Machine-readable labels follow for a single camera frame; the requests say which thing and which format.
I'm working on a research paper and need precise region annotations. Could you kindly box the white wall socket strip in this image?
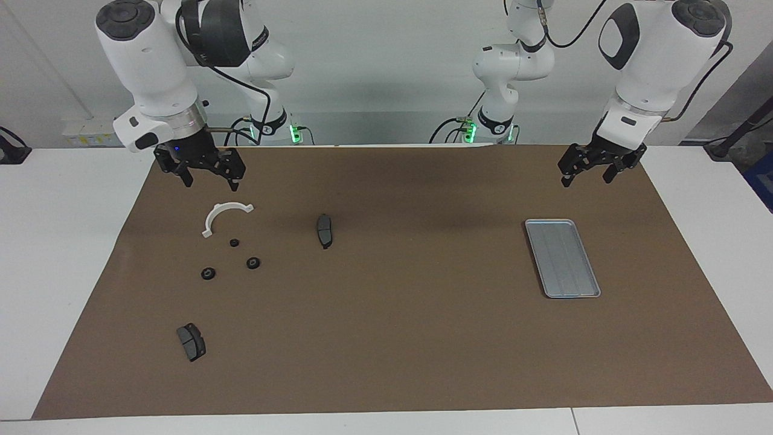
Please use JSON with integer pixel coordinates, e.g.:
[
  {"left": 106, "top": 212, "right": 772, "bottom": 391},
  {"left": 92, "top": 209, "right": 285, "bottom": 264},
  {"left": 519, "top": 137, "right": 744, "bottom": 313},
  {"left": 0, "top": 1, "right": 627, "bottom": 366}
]
[{"left": 62, "top": 118, "right": 115, "bottom": 147}]

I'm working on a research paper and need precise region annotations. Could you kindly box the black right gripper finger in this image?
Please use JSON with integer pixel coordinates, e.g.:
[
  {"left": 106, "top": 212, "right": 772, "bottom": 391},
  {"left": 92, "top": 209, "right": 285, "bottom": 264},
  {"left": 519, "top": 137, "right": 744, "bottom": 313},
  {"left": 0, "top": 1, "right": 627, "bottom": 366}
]
[
  {"left": 220, "top": 154, "right": 246, "bottom": 192},
  {"left": 154, "top": 154, "right": 194, "bottom": 187}
]

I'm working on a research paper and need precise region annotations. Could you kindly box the white curved plastic bracket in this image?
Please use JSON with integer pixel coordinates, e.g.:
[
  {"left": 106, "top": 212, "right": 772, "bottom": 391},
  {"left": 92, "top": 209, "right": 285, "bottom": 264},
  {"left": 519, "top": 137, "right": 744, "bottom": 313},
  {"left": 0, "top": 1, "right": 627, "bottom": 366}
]
[{"left": 202, "top": 202, "right": 255, "bottom": 238}]

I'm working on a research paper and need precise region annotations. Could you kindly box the black clamp mount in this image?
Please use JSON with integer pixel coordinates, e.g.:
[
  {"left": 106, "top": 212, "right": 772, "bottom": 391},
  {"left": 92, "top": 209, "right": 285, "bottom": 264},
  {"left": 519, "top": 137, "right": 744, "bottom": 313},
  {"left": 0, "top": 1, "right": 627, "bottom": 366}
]
[{"left": 0, "top": 126, "right": 32, "bottom": 165}]

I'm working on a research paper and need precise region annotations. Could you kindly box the black stand pole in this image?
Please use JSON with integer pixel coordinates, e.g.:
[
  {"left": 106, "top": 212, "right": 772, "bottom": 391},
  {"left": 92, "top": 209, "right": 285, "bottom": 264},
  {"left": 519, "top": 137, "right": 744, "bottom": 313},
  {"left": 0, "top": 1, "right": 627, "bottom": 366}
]
[{"left": 704, "top": 100, "right": 773, "bottom": 161}]

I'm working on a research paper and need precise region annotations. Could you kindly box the black left arm base cable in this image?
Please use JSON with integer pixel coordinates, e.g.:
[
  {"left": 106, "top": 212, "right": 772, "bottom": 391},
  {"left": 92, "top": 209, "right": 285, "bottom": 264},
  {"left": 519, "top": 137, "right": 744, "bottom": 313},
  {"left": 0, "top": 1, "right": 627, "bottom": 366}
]
[{"left": 430, "top": 91, "right": 484, "bottom": 144}]

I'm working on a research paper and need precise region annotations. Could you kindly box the black right arm base cable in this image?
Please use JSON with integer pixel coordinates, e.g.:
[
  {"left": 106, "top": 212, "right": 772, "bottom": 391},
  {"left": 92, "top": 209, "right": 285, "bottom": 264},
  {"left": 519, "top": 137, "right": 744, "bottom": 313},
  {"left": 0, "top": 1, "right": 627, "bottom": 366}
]
[{"left": 225, "top": 118, "right": 261, "bottom": 146}]

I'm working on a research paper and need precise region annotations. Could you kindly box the black arm base cable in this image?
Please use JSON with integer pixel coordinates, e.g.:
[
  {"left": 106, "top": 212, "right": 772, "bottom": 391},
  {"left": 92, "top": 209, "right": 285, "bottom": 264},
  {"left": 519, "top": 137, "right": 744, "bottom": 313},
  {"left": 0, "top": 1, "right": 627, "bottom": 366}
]
[
  {"left": 430, "top": 91, "right": 484, "bottom": 144},
  {"left": 225, "top": 118, "right": 261, "bottom": 146}
]

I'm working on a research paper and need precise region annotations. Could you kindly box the blue box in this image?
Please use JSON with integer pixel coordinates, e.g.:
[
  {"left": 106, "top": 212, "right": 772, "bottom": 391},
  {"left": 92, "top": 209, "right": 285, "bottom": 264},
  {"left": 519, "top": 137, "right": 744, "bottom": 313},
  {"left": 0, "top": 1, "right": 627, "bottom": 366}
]
[{"left": 742, "top": 151, "right": 773, "bottom": 212}]

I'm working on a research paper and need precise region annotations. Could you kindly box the silver metal tray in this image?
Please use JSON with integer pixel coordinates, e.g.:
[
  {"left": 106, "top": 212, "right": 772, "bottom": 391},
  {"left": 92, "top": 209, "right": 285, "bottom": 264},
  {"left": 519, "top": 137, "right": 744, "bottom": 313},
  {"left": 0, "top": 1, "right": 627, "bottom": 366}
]
[{"left": 524, "top": 219, "right": 602, "bottom": 300}]

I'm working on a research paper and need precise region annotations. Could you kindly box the grooved dark grey brake pad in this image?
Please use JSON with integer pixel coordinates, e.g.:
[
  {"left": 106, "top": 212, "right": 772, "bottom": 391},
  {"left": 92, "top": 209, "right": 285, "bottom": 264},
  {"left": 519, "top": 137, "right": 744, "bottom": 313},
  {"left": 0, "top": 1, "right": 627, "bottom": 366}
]
[{"left": 176, "top": 323, "right": 207, "bottom": 363}]

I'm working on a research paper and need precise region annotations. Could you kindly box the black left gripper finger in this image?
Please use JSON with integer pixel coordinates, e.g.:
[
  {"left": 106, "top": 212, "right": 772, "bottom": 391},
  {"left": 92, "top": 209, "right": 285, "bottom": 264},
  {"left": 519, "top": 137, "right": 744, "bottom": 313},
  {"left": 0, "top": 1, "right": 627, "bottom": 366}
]
[
  {"left": 604, "top": 158, "right": 642, "bottom": 184},
  {"left": 557, "top": 145, "right": 595, "bottom": 189}
]

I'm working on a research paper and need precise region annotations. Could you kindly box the brown table mat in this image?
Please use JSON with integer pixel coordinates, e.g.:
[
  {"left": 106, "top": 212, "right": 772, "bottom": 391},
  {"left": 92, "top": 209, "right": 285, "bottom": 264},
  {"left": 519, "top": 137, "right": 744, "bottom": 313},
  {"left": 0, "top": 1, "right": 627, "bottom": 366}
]
[{"left": 31, "top": 144, "right": 773, "bottom": 421}]

